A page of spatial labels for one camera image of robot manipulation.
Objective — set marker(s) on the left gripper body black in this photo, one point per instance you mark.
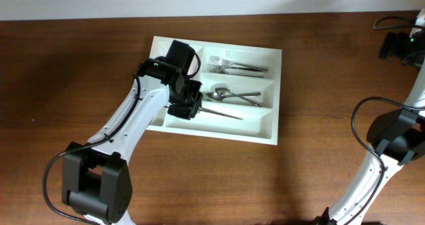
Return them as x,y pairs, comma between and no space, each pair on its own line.
185,109

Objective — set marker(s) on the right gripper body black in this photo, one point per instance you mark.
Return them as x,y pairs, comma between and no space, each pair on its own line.
386,44

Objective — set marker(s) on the metal knife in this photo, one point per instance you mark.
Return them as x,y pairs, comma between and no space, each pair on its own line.
205,110

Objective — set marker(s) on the metal spoon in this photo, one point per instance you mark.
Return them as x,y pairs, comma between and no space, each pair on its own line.
218,87
221,95

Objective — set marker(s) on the white plastic cutlery tray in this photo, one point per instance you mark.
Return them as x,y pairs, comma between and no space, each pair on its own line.
258,124

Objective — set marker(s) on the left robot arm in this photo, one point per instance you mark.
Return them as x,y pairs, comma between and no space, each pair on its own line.
96,183

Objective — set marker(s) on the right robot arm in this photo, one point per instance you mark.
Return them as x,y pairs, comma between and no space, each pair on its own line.
393,140

